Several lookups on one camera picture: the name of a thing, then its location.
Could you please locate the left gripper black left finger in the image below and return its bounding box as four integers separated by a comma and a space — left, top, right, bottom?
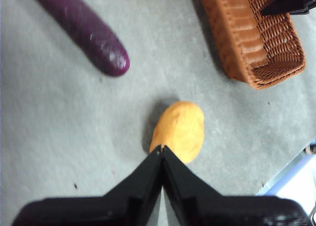
11, 144, 162, 226

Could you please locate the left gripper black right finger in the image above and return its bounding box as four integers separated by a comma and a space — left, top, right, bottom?
162, 145, 312, 226

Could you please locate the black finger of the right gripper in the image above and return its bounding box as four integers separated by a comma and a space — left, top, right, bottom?
260, 0, 308, 16

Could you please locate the brown wicker basket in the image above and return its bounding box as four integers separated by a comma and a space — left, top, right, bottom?
196, 0, 307, 90

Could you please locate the brown potato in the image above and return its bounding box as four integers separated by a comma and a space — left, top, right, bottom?
149, 101, 205, 165

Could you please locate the purple eggplant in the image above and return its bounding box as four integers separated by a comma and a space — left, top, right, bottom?
27, 0, 131, 77

